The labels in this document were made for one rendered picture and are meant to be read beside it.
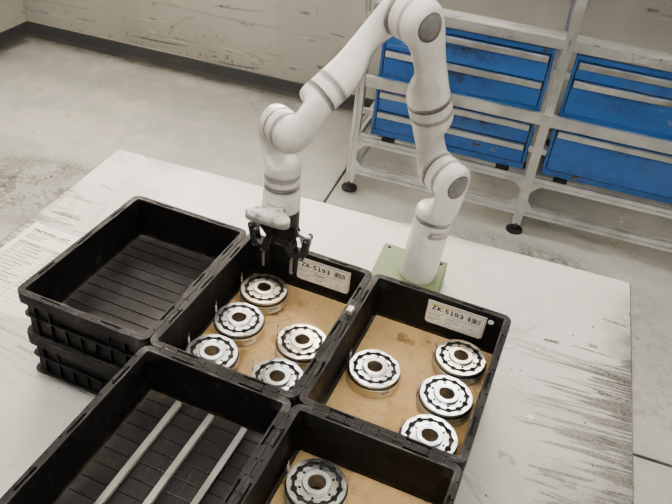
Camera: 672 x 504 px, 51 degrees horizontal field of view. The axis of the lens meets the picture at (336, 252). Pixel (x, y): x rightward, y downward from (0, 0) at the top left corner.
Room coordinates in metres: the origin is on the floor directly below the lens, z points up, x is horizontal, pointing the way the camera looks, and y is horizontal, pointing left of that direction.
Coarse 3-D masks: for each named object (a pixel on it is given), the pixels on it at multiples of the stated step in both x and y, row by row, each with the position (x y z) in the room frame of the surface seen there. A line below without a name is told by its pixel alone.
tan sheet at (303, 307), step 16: (288, 288) 1.22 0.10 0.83; (288, 304) 1.16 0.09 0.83; (304, 304) 1.17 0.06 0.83; (320, 304) 1.18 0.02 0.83; (336, 304) 1.18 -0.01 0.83; (272, 320) 1.11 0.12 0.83; (288, 320) 1.11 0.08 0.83; (304, 320) 1.12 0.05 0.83; (320, 320) 1.12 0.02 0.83; (272, 336) 1.06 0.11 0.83; (240, 352) 1.00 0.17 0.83; (256, 352) 1.01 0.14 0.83; (272, 352) 1.01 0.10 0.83; (240, 368) 0.96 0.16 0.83
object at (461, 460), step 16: (368, 288) 1.13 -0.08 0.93; (416, 288) 1.15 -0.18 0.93; (464, 304) 1.11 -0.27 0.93; (352, 320) 1.03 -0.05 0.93; (336, 336) 0.98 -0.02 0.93; (496, 352) 0.98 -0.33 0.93; (320, 368) 0.89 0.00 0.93; (496, 368) 0.94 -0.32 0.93; (304, 400) 0.81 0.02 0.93; (480, 400) 0.86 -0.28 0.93; (336, 416) 0.78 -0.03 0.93; (352, 416) 0.79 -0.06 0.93; (480, 416) 0.82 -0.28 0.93; (384, 432) 0.76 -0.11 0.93; (432, 448) 0.74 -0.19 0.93; (464, 448) 0.75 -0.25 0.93; (464, 464) 0.72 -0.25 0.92
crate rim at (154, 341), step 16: (320, 256) 1.22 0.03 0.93; (368, 272) 1.18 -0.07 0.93; (352, 304) 1.07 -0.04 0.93; (176, 320) 0.97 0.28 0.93; (336, 320) 1.02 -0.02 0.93; (160, 336) 0.92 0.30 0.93; (176, 352) 0.89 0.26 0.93; (320, 352) 0.93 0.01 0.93; (224, 368) 0.86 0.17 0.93; (256, 384) 0.83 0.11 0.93; (304, 384) 0.85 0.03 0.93
